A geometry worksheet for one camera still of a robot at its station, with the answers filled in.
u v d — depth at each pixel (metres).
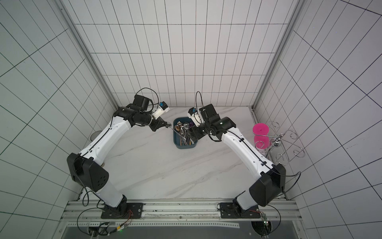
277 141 0.67
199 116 0.67
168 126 0.79
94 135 0.89
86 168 0.42
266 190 0.39
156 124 0.70
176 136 1.00
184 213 0.73
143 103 0.63
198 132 0.67
